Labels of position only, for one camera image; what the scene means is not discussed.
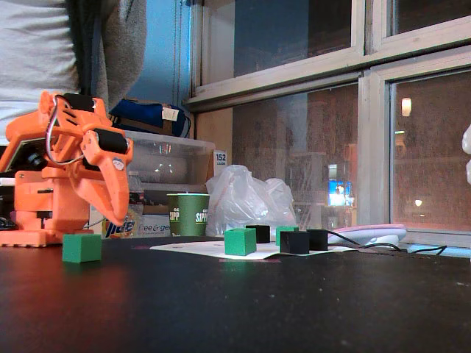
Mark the clear plastic storage bin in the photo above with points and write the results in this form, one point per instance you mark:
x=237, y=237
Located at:
x=169, y=162

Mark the person in white shirt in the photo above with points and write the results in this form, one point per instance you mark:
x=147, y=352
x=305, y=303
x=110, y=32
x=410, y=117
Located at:
x=33, y=55

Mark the magenta tape strip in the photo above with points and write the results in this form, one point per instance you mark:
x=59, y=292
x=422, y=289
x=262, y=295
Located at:
x=141, y=247
x=257, y=260

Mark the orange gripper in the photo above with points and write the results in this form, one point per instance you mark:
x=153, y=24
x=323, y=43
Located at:
x=109, y=167

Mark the white numbered paper grid sheet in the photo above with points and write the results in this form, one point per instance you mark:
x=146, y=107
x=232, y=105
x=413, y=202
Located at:
x=206, y=250

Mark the white box printed 152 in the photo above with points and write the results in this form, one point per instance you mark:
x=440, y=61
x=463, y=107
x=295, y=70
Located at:
x=221, y=160

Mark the black cube with cross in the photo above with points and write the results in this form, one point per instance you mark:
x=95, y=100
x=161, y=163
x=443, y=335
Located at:
x=294, y=242
x=263, y=233
x=319, y=239

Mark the clear plastic bag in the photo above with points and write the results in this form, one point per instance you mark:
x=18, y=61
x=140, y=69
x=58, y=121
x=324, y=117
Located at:
x=243, y=198

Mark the white window frame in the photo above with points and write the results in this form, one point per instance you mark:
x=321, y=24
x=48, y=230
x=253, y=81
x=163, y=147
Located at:
x=371, y=147

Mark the wrist camera on orange mount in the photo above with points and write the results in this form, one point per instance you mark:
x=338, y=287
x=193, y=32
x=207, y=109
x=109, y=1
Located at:
x=25, y=154

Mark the green cube with circle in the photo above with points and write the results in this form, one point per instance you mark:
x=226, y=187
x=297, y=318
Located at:
x=81, y=248
x=240, y=241
x=285, y=229

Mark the pink plastic case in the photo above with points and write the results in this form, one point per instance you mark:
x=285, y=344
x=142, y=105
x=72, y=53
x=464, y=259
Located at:
x=368, y=232

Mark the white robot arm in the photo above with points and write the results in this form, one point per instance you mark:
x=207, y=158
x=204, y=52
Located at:
x=467, y=143

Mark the grey jacket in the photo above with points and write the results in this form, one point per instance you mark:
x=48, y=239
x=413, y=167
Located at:
x=121, y=48

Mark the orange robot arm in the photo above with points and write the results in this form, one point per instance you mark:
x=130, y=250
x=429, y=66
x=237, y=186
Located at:
x=33, y=206

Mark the blue fabric bag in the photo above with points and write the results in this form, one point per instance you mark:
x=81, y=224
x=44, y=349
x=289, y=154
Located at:
x=147, y=115

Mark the white Tide detergent box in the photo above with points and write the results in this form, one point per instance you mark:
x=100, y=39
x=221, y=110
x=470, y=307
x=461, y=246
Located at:
x=147, y=228

